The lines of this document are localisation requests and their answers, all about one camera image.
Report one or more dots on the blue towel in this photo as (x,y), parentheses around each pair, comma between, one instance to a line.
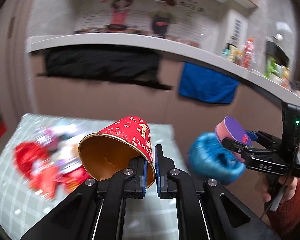
(207,85)

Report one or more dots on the red bottle on counter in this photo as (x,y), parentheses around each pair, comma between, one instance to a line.
(248,53)

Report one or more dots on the blue trash bag bin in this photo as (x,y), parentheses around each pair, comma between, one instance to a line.
(209,159)

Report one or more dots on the black cloth on cabinet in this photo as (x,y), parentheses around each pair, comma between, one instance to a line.
(117,64)

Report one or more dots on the cartoon couple wall poster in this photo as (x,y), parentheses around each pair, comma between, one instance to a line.
(185,21)

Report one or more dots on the black wall rack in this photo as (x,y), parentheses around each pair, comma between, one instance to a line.
(275,51)

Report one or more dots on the green checked tablecloth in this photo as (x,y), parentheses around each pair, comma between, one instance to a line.
(39,167)

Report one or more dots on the pink snack wrapper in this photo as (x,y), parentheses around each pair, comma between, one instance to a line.
(50,137)

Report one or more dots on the red fuzzy sleeve forearm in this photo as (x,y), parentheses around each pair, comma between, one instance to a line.
(285,221)

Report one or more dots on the purple pink sponge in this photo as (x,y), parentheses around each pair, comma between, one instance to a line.
(230,128)

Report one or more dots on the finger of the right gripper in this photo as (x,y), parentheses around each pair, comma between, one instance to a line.
(263,138)
(235,147)

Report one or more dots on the red paper cup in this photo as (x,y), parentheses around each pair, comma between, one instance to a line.
(108,151)

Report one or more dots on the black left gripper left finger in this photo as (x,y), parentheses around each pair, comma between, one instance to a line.
(130,182)

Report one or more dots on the red snack packet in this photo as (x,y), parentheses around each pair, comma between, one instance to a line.
(47,179)

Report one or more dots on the white countertop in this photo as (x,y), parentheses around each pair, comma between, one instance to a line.
(180,51)

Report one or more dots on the green item on counter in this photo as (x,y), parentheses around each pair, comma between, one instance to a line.
(270,67)

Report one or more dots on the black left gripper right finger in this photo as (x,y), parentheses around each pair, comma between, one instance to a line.
(174,183)

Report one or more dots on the red plastic bag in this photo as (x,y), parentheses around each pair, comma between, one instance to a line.
(25,154)

